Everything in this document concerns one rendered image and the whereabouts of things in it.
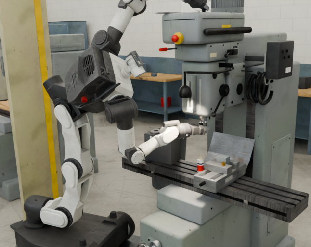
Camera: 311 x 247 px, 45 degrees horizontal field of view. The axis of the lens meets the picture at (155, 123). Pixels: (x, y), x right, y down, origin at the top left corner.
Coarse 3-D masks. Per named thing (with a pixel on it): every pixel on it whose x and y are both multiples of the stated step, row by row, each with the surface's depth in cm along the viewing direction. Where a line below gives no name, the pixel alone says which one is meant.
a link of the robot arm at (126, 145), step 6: (120, 132) 196; (126, 132) 196; (132, 132) 198; (120, 138) 198; (126, 138) 197; (132, 138) 200; (120, 144) 201; (126, 144) 199; (132, 144) 201; (120, 150) 203; (126, 150) 200; (132, 150) 202; (138, 150) 205; (126, 156) 202; (132, 156) 203; (138, 156) 205; (132, 162) 204; (138, 162) 206
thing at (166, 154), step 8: (144, 136) 260; (152, 136) 256; (168, 144) 250; (176, 144) 254; (152, 152) 259; (160, 152) 255; (168, 152) 251; (176, 152) 255; (152, 160) 261; (160, 160) 256; (168, 160) 252; (176, 160) 257
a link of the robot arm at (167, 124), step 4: (176, 120) 221; (164, 124) 217; (168, 124) 218; (172, 124) 219; (176, 124) 220; (180, 124) 221; (164, 128) 221; (168, 128) 217; (176, 128) 218; (180, 128) 219; (160, 132) 223; (180, 132) 219; (184, 132) 220; (180, 136) 220
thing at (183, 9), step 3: (207, 0) 692; (210, 0) 688; (183, 3) 729; (186, 3) 724; (207, 3) 693; (210, 3) 689; (183, 6) 730; (186, 6) 725; (189, 6) 721; (210, 6) 690; (183, 9) 731; (186, 9) 727; (189, 9) 722; (192, 9) 718; (195, 9) 713; (198, 9) 709; (201, 9) 705; (210, 9) 691; (186, 12) 728
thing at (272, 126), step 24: (288, 96) 262; (216, 120) 266; (240, 120) 254; (264, 120) 242; (288, 120) 268; (264, 144) 246; (288, 144) 273; (264, 168) 250; (288, 168) 281; (264, 216) 262; (264, 240) 268
